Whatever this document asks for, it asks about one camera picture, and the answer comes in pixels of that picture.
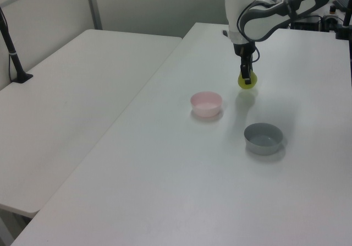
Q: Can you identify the pink bowl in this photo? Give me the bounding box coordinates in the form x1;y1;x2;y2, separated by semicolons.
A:
190;91;223;117

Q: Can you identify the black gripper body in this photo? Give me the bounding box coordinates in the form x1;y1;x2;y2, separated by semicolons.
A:
233;41;258;60

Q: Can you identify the grey partition frame post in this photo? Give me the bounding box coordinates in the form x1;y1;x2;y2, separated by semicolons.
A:
84;0;103;31

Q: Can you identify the white side table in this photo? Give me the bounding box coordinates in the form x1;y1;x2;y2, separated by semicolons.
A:
0;29;183;214

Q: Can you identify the grey bowl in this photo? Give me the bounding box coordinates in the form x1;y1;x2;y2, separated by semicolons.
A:
243;122;285;156

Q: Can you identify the black electronics box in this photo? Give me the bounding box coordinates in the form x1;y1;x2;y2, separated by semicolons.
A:
291;14;323;31

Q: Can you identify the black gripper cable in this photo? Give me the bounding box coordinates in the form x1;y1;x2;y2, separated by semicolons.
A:
250;43;261;64

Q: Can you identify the black clamped pole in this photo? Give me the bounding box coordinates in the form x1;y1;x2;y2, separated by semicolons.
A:
334;1;352;41

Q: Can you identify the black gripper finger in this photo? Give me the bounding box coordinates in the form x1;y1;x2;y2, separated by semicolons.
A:
244;55;253;85
240;57;248;79

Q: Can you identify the green pear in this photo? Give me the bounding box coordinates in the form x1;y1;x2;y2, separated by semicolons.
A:
236;71;259;90

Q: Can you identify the black camera stand pole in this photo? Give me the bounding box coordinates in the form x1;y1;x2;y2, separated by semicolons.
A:
0;6;34;84

